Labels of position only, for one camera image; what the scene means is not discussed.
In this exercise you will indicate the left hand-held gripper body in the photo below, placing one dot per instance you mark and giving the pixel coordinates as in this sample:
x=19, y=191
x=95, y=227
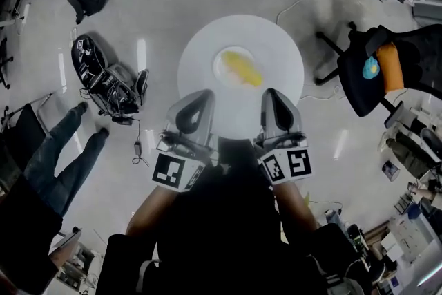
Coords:
x=172, y=171

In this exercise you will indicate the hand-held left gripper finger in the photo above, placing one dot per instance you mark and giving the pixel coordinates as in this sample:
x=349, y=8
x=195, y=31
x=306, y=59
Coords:
x=206, y=121
x=179, y=114

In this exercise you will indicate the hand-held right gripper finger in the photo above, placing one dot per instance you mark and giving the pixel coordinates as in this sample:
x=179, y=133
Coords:
x=291, y=119
x=267, y=117

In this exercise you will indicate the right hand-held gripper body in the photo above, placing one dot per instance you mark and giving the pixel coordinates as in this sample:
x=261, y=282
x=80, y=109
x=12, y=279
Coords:
x=290, y=162

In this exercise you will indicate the white plate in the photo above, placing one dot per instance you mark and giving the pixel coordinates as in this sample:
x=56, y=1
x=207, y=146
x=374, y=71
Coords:
x=221, y=70

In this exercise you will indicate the yellow banana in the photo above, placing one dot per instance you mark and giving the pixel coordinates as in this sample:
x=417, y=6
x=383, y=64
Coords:
x=243, y=69

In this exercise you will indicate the person's left forearm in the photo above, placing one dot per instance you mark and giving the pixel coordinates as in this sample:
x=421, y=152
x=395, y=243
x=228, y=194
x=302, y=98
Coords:
x=148, y=214

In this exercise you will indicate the person's right forearm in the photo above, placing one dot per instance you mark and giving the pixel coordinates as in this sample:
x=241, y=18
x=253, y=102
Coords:
x=293, y=205

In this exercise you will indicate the black power adapter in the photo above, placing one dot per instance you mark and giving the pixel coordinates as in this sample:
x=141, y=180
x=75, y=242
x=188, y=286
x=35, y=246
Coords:
x=138, y=146

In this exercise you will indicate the person's black clothing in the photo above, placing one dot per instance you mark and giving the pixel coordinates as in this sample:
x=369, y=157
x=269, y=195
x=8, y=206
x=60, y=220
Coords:
x=224, y=224

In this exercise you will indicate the black office chair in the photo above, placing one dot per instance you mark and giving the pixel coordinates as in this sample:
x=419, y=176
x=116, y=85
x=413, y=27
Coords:
x=359, y=79

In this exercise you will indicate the blue plush toy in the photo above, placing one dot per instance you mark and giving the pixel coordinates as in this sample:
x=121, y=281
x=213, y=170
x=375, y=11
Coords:
x=371, y=67

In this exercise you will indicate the black shell with white tags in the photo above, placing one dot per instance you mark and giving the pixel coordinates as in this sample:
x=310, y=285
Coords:
x=87, y=57

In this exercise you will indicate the orange cushion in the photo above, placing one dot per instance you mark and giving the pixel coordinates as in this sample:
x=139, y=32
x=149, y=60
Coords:
x=392, y=67

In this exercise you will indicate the black folding chair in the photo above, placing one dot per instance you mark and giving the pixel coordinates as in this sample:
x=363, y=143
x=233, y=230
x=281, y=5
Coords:
x=26, y=129

